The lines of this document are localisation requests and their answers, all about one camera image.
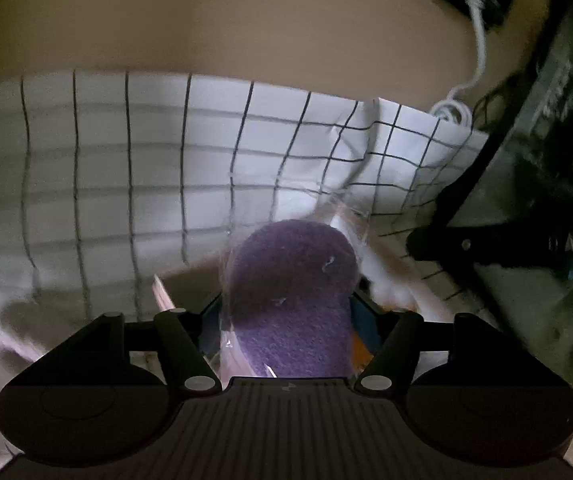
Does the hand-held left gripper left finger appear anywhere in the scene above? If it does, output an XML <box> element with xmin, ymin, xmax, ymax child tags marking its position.
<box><xmin>94</xmin><ymin>292</ymin><xmax>225</xmax><ymax>394</ymax></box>

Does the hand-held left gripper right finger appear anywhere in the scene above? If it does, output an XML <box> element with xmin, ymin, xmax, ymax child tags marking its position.
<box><xmin>351</xmin><ymin>297</ymin><xmax>483</xmax><ymax>392</ymax></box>

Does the purple puff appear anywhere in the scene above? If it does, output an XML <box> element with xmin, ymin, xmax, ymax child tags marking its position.
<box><xmin>216</xmin><ymin>195</ymin><xmax>372</xmax><ymax>380</ymax></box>

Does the white checked cloth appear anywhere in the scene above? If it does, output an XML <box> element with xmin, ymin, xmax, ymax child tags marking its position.
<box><xmin>0</xmin><ymin>70</ymin><xmax>488</xmax><ymax>411</ymax></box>

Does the black computer monitor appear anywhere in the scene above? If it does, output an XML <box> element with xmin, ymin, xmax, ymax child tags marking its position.
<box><xmin>434</xmin><ymin>0</ymin><xmax>573</xmax><ymax>376</ymax></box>

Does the white cable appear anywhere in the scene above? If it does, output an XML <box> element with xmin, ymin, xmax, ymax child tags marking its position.
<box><xmin>427</xmin><ymin>0</ymin><xmax>493</xmax><ymax>127</ymax></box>

